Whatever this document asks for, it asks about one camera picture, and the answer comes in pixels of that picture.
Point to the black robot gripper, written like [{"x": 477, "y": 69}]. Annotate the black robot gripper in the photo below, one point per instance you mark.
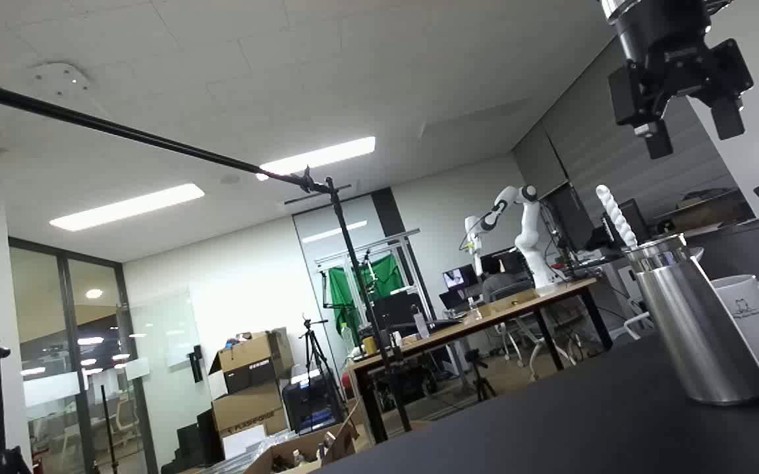
[{"x": 659, "y": 62}]

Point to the white bottle brush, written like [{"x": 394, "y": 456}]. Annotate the white bottle brush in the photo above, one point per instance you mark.
[{"x": 614, "y": 213}]

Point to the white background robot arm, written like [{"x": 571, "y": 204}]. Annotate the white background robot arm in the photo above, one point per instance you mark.
[{"x": 531, "y": 232}]

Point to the silver metal bottle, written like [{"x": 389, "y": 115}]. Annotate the silver metal bottle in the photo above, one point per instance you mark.
[{"x": 705, "y": 332}]

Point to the brown box on shelf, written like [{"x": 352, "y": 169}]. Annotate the brown box on shelf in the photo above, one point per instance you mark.
[{"x": 709, "y": 212}]

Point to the small black monitor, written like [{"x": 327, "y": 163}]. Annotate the small black monitor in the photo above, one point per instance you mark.
[{"x": 633, "y": 219}]

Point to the small lit computer screen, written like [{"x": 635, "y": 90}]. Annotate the small lit computer screen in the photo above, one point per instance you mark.
[{"x": 454, "y": 277}]

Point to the wooden table with black legs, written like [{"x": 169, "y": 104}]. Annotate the wooden table with black legs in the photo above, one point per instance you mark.
[{"x": 485, "y": 316}]

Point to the short black tripod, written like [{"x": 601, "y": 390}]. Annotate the short black tripod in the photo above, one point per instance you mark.
[{"x": 481, "y": 377}]

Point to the green cloth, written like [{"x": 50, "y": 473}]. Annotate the green cloth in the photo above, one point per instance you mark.
[
  {"x": 386, "y": 277},
  {"x": 340, "y": 299}
]

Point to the black light stand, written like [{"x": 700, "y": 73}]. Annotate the black light stand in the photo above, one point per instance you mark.
[{"x": 368, "y": 299}]

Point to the rectangular ceiling light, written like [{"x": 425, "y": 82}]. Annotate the rectangular ceiling light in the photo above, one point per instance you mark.
[
  {"x": 318, "y": 159},
  {"x": 128, "y": 205}
]

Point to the open cardboard box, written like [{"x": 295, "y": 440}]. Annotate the open cardboard box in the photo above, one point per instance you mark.
[{"x": 251, "y": 357}]

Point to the closed cardboard box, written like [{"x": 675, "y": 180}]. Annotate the closed cardboard box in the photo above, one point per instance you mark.
[{"x": 248, "y": 408}]

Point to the black boom pole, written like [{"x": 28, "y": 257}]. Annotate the black boom pole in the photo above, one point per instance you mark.
[{"x": 133, "y": 133}]

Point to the round white ceiling fixture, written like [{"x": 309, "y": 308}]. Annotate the round white ceiling fixture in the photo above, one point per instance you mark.
[{"x": 61, "y": 76}]

